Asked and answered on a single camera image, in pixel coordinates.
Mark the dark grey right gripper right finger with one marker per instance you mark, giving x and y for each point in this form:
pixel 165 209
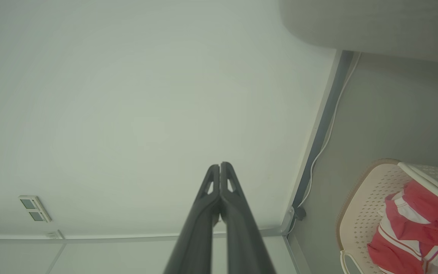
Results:
pixel 243 232

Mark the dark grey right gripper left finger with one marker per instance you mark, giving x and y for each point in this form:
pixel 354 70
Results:
pixel 196 232

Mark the cream perforated laundry basket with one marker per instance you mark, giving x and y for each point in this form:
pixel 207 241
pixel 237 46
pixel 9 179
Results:
pixel 367 213

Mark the red and white garment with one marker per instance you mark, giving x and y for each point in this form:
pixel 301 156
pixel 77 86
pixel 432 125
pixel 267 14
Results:
pixel 413 228

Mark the black caster wheel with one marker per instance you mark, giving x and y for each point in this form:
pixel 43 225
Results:
pixel 299 213

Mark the grey fabric sofa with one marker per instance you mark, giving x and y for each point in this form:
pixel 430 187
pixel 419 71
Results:
pixel 378 24

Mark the small white wall socket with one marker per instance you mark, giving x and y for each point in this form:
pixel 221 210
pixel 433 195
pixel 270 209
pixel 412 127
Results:
pixel 53 234

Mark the white wall switch panel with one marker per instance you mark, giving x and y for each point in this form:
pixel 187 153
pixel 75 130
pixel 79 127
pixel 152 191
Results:
pixel 34 209

